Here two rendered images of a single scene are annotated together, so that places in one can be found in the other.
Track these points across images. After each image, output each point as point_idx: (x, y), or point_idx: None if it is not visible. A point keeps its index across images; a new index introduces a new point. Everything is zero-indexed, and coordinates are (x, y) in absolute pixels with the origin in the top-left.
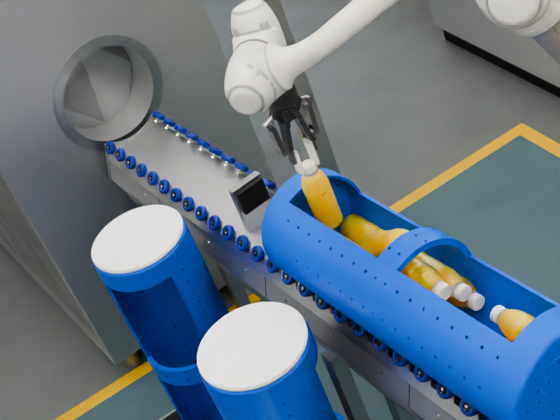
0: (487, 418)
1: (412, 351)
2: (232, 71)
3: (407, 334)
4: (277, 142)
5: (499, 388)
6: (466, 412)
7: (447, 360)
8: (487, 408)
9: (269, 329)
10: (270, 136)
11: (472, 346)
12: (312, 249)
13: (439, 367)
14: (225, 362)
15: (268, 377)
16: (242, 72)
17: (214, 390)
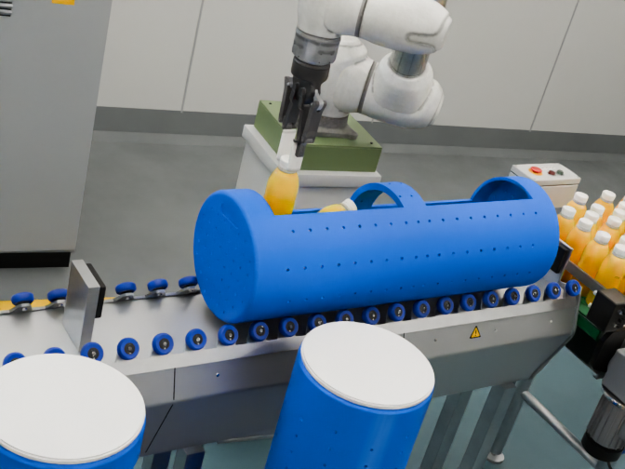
0: (488, 297)
1: (468, 262)
2: (428, 4)
3: (467, 247)
4: (318, 125)
5: (547, 233)
6: (472, 307)
7: (505, 243)
8: (534, 261)
9: (354, 344)
10: (312, 119)
11: (517, 218)
12: (340, 239)
13: (497, 257)
14: (390, 384)
15: (426, 363)
16: (436, 2)
17: (417, 408)
